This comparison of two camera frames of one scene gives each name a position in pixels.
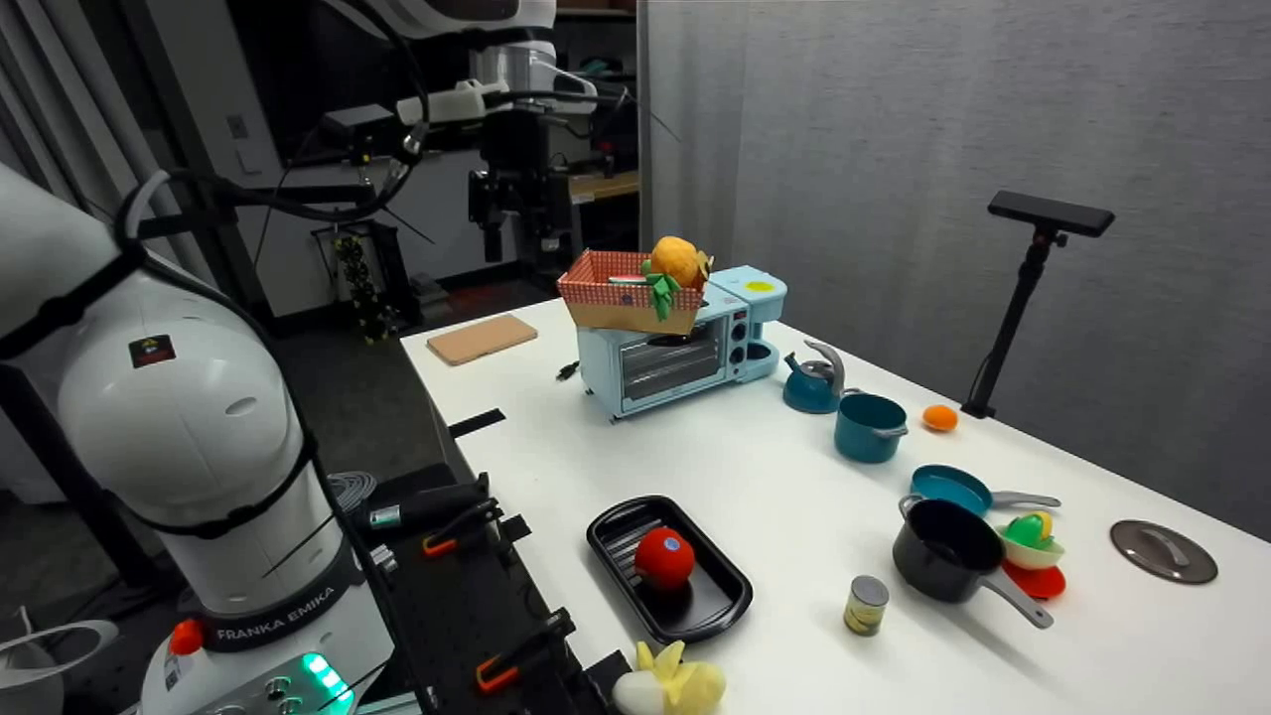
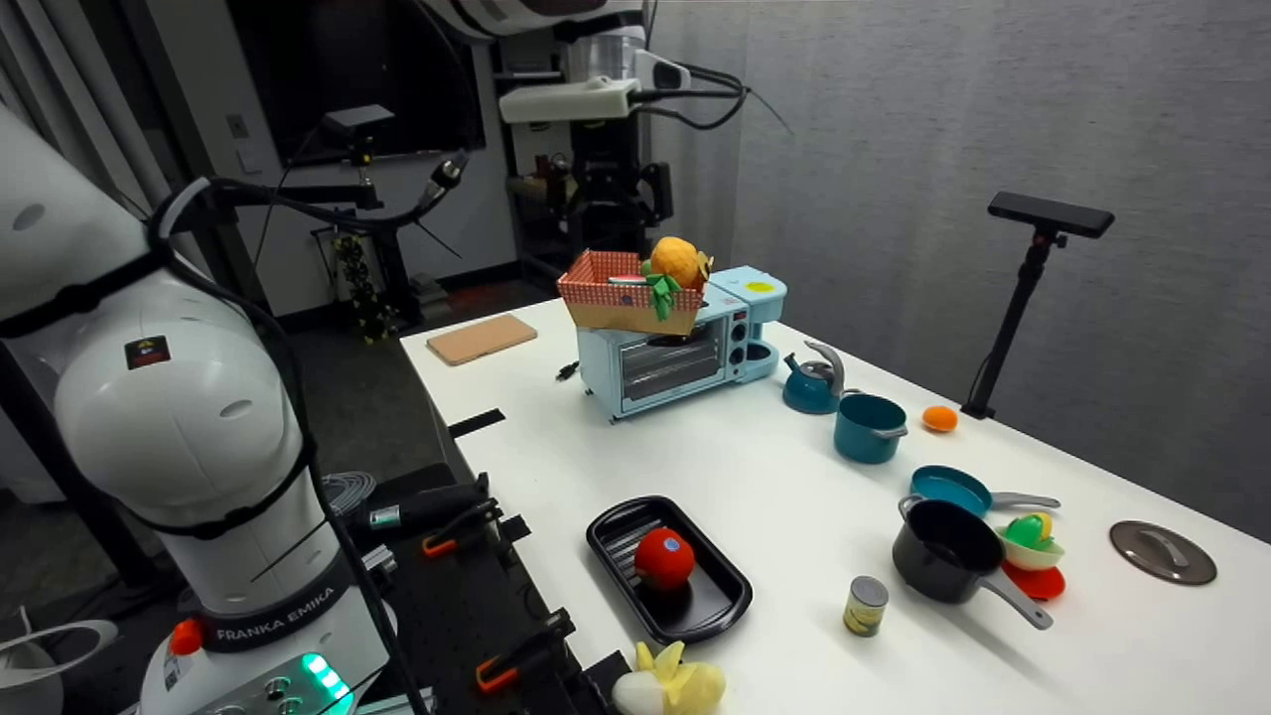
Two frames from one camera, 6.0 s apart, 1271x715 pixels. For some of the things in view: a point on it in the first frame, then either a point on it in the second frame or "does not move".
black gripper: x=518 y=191 → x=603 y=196
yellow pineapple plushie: x=674 y=263 does not move
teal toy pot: x=869 y=427 does not move
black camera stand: x=1053 y=220 does not move
